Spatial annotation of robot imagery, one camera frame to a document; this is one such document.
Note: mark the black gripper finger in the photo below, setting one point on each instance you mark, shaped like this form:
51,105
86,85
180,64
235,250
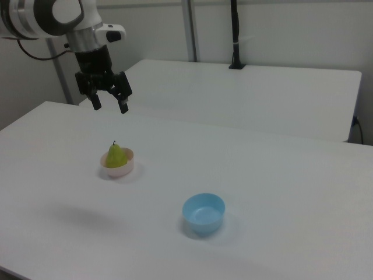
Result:
95,100
123,97

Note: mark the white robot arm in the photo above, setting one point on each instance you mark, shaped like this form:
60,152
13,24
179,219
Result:
35,17

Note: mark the blue plastic bowl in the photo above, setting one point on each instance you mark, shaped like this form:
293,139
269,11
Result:
204,217

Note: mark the pink plastic bowl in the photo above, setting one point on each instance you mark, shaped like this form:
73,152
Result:
121,170

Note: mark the grey partition post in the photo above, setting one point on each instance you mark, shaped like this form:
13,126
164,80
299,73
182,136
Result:
190,29
59,76

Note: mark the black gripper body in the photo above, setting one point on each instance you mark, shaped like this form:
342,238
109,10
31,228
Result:
94,62

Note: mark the black camera stand pole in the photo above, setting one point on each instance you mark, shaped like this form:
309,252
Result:
236,35

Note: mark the white side table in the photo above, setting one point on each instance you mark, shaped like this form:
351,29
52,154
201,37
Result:
242,96

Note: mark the green pear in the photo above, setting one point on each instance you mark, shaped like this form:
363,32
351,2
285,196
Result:
116,157

